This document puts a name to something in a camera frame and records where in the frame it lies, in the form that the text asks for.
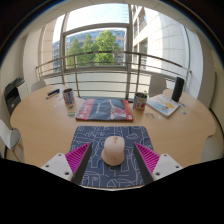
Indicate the dark blue patterned mouse pad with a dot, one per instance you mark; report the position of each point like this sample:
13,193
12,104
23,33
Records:
96,136

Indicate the metal balcony railing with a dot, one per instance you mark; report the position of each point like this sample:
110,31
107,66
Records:
100,52

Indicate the white computer mouse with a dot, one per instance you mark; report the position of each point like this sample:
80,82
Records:
113,151

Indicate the open white book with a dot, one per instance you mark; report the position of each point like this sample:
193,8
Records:
163,105

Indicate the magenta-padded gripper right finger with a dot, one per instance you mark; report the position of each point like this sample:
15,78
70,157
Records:
163,166

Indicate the white chair with wooden legs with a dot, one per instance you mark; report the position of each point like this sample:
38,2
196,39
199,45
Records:
9,136

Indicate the black cylinder speaker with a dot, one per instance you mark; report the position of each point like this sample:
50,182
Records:
178,89

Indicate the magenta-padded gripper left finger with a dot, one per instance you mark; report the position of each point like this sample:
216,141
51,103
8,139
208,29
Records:
60,166

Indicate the red and blue magazine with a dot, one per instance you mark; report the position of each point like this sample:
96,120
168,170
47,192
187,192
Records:
103,110

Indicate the small dark blue box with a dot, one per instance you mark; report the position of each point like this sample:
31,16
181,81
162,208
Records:
53,93

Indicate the printed tin can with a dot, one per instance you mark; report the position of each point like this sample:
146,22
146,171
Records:
140,102
69,97

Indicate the black printer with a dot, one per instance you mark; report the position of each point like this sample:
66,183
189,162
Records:
13,96

